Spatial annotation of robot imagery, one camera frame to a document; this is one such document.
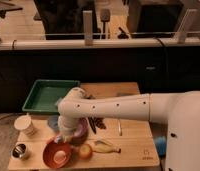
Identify blue grey towel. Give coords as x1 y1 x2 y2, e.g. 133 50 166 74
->
54 135 63 144

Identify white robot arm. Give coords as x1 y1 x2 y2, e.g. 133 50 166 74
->
58 87 200 171

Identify red yellow apple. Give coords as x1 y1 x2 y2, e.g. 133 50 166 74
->
78 144 92 159

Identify dark grey sponge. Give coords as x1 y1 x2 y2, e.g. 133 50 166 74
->
117 93 132 97

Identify banana peel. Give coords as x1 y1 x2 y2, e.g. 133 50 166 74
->
92 140 121 153

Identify orange spatula handle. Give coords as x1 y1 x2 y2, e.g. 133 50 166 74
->
46 137 55 144

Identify white paper cup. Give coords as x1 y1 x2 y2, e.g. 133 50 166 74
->
14 114 35 136

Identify blue box on floor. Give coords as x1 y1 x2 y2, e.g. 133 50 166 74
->
154 136 167 156

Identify black spoon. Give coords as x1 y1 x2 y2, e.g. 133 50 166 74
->
88 117 96 134

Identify red orange bowl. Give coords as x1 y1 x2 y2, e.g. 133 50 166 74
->
43 141 71 169

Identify purple plastic bowl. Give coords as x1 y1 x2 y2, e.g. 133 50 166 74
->
71 118 88 144

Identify green plastic tray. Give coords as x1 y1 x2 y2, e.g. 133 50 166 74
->
22 79 80 114

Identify small blue cup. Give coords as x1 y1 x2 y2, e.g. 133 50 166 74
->
47 115 59 132

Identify small metal cup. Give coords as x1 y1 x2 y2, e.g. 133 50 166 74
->
11 144 30 160

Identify brown dried chili cluster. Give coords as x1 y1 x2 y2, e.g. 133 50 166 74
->
94 118 106 129

